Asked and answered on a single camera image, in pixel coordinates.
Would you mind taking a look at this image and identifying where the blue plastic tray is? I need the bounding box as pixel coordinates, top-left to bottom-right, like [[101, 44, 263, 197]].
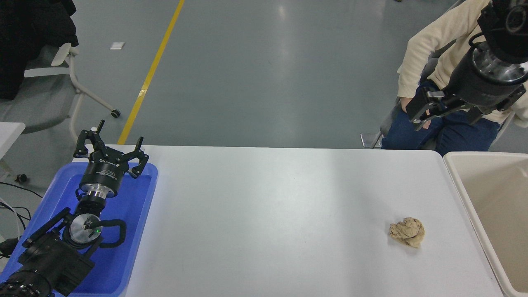
[[0, 162, 158, 297]]

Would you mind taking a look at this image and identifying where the small white table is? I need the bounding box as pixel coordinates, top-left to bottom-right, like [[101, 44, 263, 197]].
[[0, 122, 26, 160]]

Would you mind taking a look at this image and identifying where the person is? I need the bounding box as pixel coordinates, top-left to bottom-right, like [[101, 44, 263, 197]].
[[0, 0, 79, 100], [380, 0, 528, 156]]

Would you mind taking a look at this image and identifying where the white and grey office chair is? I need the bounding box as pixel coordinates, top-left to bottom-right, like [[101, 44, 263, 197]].
[[0, 43, 121, 135]]

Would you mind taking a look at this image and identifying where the person's hand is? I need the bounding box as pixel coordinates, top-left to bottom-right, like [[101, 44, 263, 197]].
[[401, 97, 432, 130]]

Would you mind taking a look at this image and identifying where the metal floor plate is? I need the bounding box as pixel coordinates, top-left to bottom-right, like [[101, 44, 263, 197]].
[[360, 133, 382, 148]]

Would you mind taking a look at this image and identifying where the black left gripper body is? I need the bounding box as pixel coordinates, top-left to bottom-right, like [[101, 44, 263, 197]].
[[79, 148, 129, 191]]

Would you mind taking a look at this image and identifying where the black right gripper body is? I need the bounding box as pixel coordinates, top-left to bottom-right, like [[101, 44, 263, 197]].
[[445, 47, 525, 110]]

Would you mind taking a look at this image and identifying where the black plug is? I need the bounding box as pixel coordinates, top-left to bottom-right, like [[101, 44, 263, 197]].
[[0, 238, 20, 259]]

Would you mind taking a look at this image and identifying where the tan paper ball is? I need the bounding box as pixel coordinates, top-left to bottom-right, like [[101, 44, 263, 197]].
[[389, 217, 425, 248]]

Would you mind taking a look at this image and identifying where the looped black cable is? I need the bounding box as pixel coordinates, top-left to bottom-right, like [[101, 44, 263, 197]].
[[0, 201, 32, 232]]

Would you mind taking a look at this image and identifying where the thin black cable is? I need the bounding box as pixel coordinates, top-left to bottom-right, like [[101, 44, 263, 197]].
[[0, 182, 44, 200]]

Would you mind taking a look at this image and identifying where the large pale bin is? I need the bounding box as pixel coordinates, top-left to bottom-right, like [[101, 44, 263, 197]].
[[443, 151, 528, 297]]

